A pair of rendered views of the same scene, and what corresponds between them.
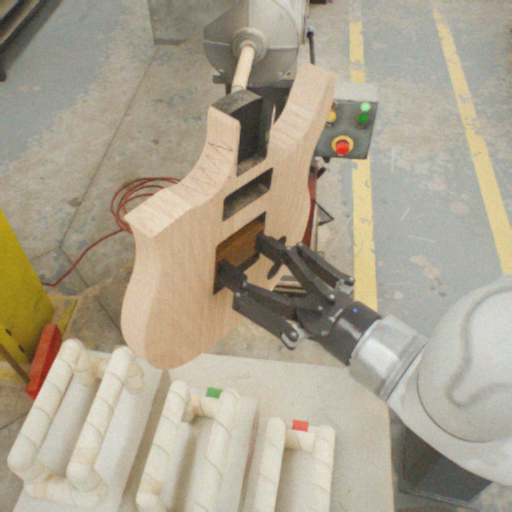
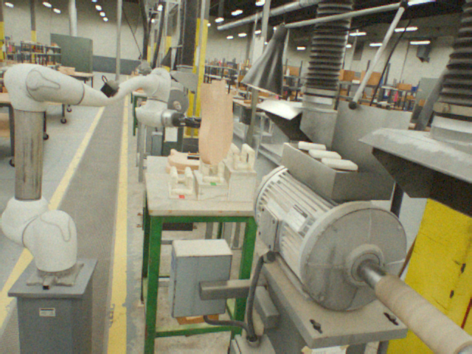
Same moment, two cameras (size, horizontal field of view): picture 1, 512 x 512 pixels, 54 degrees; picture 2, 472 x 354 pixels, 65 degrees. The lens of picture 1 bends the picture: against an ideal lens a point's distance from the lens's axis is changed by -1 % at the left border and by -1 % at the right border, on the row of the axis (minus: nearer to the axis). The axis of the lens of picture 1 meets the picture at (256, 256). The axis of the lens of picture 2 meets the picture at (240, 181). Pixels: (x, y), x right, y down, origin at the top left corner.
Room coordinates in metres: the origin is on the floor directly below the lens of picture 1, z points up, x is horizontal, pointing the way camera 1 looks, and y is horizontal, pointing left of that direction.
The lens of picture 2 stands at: (2.14, -0.58, 1.61)
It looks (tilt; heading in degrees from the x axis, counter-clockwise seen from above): 17 degrees down; 155
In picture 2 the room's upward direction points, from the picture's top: 7 degrees clockwise
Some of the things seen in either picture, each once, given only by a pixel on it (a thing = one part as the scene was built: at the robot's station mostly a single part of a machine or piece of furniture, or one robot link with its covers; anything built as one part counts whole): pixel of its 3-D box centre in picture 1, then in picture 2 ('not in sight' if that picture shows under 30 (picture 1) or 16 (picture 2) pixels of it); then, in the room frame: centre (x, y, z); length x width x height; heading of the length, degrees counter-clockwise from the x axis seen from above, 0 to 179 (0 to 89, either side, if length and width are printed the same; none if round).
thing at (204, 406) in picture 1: (209, 407); (212, 179); (0.36, 0.08, 1.04); 0.11 x 0.03 x 0.03; 81
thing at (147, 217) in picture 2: not in sight; (147, 243); (-0.08, -0.16, 0.45); 0.05 x 0.05 x 0.90; 84
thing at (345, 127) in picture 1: (334, 116); (211, 299); (1.31, -0.24, 0.99); 0.24 x 0.21 x 0.26; 174
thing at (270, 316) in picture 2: not in sight; (264, 305); (1.41, -0.12, 1.02); 0.13 x 0.04 x 0.04; 174
